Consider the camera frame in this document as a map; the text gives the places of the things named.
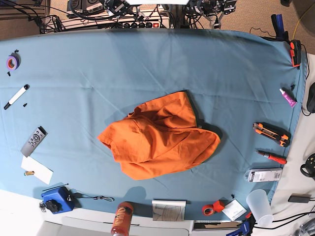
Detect orange t-shirt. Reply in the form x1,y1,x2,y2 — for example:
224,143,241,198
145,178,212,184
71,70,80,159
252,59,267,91
98,91,221,180

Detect grey notebook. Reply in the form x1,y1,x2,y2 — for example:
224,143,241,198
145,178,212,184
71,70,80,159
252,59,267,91
152,200,187,222

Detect black power strip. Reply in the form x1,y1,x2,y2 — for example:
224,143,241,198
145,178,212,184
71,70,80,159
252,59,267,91
116,22,167,29

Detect blue table cloth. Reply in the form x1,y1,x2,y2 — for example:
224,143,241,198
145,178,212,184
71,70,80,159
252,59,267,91
0,29,308,220

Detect red tape roll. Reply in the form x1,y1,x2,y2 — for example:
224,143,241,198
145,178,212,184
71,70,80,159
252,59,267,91
202,205,216,216

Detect red plastic block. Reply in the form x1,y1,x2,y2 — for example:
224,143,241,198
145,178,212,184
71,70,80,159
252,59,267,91
213,200,225,212

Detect black zip tie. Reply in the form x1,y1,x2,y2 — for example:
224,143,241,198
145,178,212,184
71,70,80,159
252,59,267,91
42,183,69,192

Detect packaged bit set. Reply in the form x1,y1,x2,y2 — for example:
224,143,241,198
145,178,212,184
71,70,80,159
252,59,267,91
244,168,283,182

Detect orange drink bottle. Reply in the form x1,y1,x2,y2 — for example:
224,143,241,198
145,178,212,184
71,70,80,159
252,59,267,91
111,202,134,236

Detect white paper leaflet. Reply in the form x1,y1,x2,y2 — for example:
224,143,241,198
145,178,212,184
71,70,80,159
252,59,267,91
222,199,247,221

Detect grey remote control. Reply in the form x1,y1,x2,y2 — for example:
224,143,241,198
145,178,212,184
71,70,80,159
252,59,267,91
21,126,47,157

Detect blue box with knob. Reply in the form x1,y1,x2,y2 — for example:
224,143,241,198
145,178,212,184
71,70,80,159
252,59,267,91
41,186,75,214

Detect orange black utility knife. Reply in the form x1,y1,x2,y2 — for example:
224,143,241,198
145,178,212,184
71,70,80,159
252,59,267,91
253,122,290,148

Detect red screwdriver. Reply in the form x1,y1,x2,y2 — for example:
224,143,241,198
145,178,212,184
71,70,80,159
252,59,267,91
255,150,287,165

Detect translucent plastic cup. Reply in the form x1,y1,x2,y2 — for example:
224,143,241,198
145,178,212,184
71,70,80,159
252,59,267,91
246,189,274,227

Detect black white marker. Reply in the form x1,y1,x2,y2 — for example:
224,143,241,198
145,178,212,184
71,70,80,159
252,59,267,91
4,84,30,110

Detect purple glue tube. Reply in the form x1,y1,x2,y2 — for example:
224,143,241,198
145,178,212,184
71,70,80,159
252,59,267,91
279,88,297,108

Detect white paper card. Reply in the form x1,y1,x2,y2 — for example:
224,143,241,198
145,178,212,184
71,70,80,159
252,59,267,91
21,156,53,184

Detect blue bar clamp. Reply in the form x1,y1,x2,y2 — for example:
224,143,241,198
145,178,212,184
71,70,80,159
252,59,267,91
226,212,256,236

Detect gold AA battery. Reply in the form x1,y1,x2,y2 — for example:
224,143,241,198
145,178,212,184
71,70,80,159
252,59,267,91
24,171,34,176

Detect blue black table clamp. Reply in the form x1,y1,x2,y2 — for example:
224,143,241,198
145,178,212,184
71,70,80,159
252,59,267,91
271,14,289,42

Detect purple tape roll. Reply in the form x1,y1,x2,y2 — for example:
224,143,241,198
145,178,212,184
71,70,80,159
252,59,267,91
6,53,20,71

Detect orange black table clamp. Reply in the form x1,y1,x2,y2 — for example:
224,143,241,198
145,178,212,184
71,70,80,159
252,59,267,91
290,39,301,67

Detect lanyard with carabiner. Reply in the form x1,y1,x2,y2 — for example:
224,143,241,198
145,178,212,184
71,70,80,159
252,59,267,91
73,193,115,202

